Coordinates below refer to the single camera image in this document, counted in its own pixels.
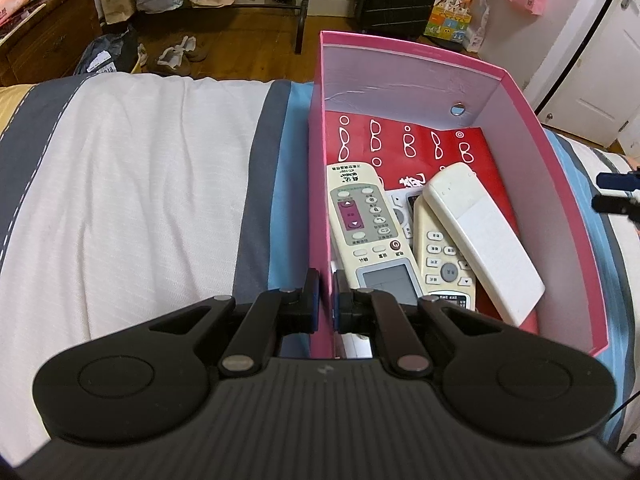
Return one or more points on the colourful cartoon box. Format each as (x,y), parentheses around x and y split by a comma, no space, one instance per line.
(448,20)

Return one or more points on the pink cardboard box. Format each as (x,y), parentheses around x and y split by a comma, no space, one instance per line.
(320,185)

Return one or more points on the red printed paper bag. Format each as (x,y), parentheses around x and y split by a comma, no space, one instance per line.
(392,160)

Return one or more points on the black metal rack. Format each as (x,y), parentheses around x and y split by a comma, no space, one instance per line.
(300,20)

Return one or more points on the pair of slippers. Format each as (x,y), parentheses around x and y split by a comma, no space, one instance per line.
(167,60)

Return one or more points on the plain white remote control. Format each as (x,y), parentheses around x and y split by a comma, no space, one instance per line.
(490,250)

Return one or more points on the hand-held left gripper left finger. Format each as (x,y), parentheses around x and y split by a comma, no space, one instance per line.
(315,300)

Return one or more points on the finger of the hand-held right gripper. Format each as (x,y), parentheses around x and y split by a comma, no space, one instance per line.
(617,206)
(617,181)

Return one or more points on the brown shoe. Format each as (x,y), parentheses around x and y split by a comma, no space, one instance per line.
(196,49)

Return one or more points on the white door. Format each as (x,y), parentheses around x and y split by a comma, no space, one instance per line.
(590,70)

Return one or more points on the white remote with pink buttons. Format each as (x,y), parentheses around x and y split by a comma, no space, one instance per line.
(360,255)

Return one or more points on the small white remote with display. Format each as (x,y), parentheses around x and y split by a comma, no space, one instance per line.
(397,215)

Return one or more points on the dark wooden cabinet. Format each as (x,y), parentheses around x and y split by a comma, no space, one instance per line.
(50,40)

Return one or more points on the cream remote control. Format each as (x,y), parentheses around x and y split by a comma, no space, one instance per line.
(435,265)

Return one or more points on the dark plastic bag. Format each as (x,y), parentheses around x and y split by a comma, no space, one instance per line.
(107,52)

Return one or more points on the clear white plastic bag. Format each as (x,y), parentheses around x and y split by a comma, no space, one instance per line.
(477,25)

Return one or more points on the red white tissue box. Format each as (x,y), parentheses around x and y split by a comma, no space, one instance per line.
(15,5)

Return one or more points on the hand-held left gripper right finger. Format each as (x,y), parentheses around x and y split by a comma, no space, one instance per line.
(336,305)

